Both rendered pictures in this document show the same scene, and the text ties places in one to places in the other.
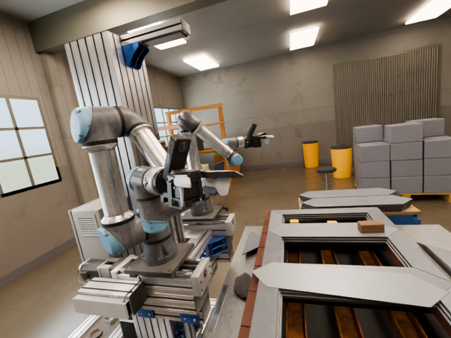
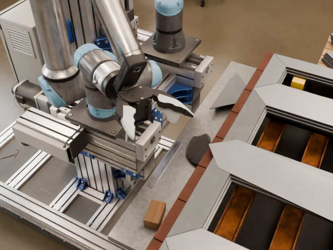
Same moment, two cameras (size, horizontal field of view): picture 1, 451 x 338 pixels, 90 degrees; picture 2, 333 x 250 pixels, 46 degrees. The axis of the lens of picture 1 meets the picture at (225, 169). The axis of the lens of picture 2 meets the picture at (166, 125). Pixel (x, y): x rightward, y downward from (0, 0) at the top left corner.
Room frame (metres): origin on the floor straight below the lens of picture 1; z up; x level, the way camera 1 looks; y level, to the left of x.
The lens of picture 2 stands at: (-0.12, -0.10, 2.00)
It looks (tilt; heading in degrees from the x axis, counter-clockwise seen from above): 44 degrees down; 11
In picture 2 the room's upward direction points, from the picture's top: straight up
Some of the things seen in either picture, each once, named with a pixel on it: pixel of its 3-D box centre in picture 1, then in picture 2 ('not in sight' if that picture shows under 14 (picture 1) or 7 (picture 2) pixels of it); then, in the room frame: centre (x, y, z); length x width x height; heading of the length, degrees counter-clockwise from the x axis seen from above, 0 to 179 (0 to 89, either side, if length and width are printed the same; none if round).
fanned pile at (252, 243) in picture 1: (255, 241); (234, 93); (1.52, -0.14, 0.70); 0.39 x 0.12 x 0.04; 163
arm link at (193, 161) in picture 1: (192, 152); not in sight; (1.53, 0.21, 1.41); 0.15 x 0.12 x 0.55; 9
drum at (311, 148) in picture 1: (311, 153); not in sight; (6.75, -2.63, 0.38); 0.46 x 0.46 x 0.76
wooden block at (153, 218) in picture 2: not in sight; (155, 215); (0.71, 0.11, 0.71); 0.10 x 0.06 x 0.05; 175
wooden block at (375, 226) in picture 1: (370, 226); not in sight; (1.20, -0.78, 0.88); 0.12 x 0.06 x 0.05; 78
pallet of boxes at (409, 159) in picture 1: (398, 159); not in sight; (3.69, -2.90, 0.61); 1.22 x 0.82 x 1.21; 67
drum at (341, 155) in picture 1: (341, 161); not in sight; (5.23, -2.75, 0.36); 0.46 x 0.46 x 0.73
